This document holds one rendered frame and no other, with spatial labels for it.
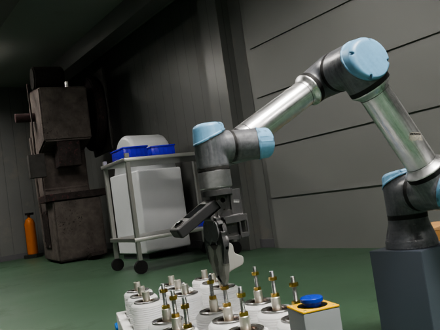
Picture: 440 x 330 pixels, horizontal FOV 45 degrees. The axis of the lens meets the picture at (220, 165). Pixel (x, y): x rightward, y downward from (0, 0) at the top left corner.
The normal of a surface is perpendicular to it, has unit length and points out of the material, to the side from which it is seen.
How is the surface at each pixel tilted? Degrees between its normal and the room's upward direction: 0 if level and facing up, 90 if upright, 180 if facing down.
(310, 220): 90
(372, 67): 83
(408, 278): 90
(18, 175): 90
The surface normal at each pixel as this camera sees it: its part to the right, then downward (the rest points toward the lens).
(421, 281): -0.81, 0.08
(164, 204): 0.61, -0.13
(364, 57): 0.32, -0.22
